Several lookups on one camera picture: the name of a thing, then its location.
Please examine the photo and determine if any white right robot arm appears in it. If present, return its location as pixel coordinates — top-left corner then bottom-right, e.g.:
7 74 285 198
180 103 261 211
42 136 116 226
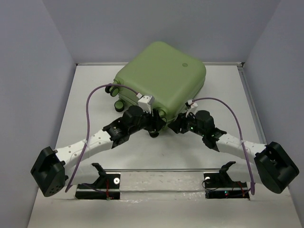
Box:
168 110 299 194

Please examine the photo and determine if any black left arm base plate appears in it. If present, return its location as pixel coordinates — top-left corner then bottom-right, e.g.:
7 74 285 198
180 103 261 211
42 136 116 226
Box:
75 172 121 200

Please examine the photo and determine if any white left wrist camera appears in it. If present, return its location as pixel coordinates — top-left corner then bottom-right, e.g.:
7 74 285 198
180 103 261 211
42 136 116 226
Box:
137 95 154 114

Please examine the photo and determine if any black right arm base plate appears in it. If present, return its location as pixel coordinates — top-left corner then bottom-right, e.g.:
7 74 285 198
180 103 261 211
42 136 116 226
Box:
202 172 250 200

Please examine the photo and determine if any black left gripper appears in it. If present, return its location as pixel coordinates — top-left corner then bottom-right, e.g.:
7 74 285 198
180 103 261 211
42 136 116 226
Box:
129 106 166 135

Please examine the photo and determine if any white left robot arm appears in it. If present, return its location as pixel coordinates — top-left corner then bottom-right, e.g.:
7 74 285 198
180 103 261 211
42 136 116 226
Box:
30 105 166 197

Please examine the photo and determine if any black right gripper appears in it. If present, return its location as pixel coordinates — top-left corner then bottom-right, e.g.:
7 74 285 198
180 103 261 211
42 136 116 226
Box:
167 109 205 137

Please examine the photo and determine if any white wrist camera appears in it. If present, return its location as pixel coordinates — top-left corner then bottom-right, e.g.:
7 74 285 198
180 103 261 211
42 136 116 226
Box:
186 100 198 117
137 95 154 114

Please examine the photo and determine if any green hard-shell suitcase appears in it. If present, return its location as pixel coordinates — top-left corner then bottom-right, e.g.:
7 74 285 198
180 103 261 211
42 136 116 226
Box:
105 41 206 130

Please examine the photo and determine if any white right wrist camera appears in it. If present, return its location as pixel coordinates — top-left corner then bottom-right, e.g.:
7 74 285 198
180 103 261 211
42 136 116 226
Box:
186 100 198 117

